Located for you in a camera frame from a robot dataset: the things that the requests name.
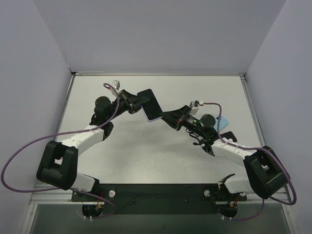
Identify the black phone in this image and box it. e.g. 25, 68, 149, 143
137, 89, 161, 109

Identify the lilac phone case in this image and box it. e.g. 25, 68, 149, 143
142, 107, 162, 122

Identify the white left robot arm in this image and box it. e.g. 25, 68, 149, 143
36, 90, 149, 201

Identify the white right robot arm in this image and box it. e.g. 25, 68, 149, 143
161, 106, 288, 199

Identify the light blue phone case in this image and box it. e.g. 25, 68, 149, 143
214, 116, 229, 131

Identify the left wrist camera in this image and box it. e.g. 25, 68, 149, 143
112, 79, 120, 90

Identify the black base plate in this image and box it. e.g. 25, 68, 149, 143
70, 183, 248, 215

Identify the aluminium front rail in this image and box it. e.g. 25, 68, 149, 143
29, 184, 72, 205

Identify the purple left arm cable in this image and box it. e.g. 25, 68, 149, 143
0, 82, 120, 219

